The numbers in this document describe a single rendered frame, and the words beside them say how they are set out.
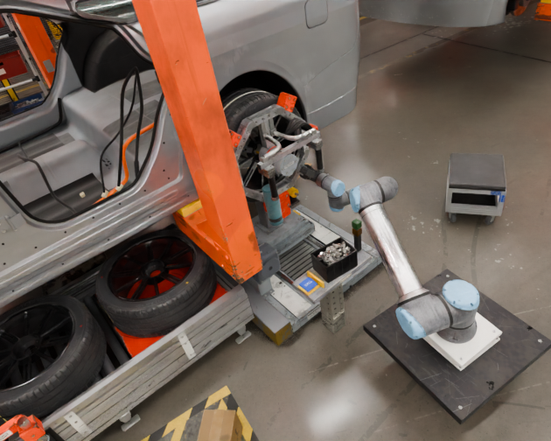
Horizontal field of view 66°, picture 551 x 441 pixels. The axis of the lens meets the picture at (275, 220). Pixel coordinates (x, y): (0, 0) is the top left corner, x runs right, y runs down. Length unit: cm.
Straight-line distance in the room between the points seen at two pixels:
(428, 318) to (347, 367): 70
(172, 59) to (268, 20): 97
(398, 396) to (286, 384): 58
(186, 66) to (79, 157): 154
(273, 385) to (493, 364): 109
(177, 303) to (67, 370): 58
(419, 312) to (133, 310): 140
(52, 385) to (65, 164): 136
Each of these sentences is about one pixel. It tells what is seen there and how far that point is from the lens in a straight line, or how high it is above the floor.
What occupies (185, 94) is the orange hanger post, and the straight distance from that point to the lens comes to 166.
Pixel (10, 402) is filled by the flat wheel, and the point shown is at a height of 50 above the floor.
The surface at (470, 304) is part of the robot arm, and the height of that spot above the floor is 62.
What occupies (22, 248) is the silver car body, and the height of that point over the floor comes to 98.
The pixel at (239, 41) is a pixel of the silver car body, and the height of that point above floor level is 148.
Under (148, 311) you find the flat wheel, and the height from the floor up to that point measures 49.
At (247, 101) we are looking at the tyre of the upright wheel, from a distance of 243.
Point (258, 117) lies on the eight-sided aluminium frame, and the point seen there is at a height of 112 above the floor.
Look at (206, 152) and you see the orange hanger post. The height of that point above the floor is 130.
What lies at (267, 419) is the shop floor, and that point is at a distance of 240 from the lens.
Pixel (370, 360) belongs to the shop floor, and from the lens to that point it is 251.
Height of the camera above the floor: 213
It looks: 39 degrees down
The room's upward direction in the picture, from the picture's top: 12 degrees counter-clockwise
